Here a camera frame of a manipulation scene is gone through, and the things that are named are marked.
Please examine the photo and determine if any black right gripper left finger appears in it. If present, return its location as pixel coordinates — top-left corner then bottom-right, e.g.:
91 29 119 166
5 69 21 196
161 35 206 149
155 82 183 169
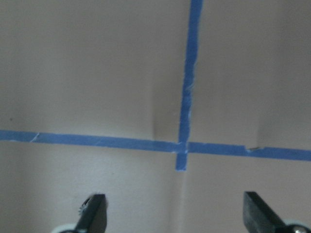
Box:
72 194 107 233

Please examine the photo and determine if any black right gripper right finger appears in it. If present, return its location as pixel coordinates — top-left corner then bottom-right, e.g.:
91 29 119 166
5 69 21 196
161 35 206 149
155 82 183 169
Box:
243 191 288 233

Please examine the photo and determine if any brown paper table cover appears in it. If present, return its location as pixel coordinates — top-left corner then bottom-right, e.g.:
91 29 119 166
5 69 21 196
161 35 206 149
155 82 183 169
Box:
0 0 311 233

